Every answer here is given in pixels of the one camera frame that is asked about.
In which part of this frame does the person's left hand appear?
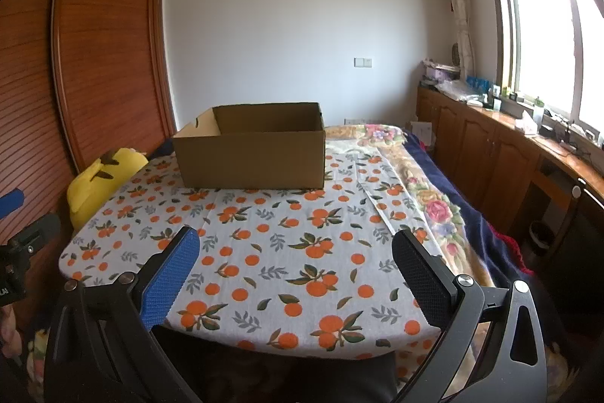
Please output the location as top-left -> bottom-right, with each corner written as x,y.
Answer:
0,305 -> 23,358

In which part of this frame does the floral blue blanket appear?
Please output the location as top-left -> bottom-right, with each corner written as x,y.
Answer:
324,124 -> 537,286

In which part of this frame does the yellow plush toy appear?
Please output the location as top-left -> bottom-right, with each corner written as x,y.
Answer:
66,147 -> 148,231

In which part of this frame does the orange print bed sheet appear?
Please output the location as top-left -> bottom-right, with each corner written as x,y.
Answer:
59,140 -> 440,380

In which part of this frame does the wooden sideboard cabinet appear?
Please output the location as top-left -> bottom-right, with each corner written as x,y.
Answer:
417,87 -> 603,246

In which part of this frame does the wooden wardrobe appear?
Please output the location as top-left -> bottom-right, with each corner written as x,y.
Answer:
1,0 -> 175,331

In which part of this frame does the brown cardboard box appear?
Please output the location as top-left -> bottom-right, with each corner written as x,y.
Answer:
172,102 -> 325,189

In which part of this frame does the white wall switch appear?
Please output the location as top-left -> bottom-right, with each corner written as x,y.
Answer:
353,57 -> 373,68

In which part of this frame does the window with wooden frame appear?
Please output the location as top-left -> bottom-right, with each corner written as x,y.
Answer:
496,0 -> 603,141

